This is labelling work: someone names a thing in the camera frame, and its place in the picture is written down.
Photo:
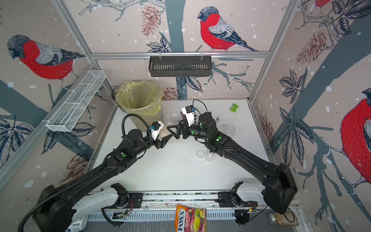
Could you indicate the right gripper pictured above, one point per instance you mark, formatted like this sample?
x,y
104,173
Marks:
x,y
177,135

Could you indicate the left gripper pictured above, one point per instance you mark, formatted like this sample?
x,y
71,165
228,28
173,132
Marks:
x,y
163,143

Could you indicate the wide jar patterned lid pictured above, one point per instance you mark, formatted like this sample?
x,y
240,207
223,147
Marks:
x,y
169,119

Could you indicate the clear jar lid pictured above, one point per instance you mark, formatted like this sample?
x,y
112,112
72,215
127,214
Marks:
x,y
200,154

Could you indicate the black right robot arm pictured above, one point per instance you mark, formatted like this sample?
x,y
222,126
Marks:
x,y
279,185

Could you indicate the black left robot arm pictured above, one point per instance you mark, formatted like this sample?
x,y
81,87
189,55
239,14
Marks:
x,y
55,211

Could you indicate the bin with yellow bag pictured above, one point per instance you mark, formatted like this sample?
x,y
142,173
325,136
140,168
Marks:
x,y
142,98

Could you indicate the green snack packet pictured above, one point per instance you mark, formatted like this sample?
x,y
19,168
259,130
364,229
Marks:
x,y
234,107

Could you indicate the black hanging basket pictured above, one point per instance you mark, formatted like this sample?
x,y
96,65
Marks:
x,y
180,66

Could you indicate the Fox's candy bag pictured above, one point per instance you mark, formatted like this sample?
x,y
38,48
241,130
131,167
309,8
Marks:
x,y
188,219

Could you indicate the white blue-lid container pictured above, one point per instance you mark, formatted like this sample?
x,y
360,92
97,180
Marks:
x,y
78,226

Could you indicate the grain-filled jar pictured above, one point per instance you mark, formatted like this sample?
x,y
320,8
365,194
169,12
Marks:
x,y
282,219

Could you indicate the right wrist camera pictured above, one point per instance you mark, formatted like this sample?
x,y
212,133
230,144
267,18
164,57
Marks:
x,y
188,111

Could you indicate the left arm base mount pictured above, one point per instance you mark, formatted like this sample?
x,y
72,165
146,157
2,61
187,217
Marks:
x,y
125,199

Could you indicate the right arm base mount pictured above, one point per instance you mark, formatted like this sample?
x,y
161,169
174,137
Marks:
x,y
239,196

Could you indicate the white wire shelf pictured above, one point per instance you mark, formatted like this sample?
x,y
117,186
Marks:
x,y
77,100

